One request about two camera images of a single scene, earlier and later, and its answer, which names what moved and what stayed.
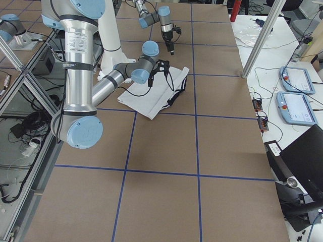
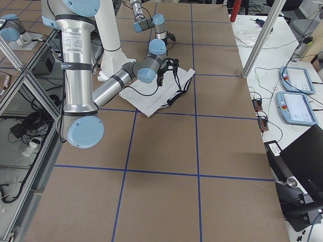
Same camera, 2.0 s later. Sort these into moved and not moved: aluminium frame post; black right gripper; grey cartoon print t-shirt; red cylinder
Moved: black right gripper
Not moved: grey cartoon print t-shirt; aluminium frame post; red cylinder
